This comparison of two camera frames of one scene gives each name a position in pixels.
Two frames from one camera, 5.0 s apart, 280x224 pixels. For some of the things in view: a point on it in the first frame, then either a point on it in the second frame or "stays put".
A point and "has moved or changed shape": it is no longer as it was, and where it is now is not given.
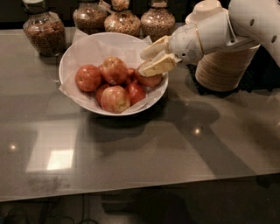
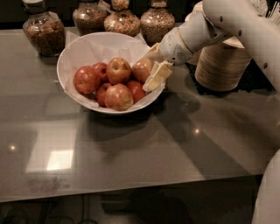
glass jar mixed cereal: (121, 20) stays put
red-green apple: (152, 81) has moved or changed shape
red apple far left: (87, 77) stays put
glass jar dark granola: (90, 17) stays put
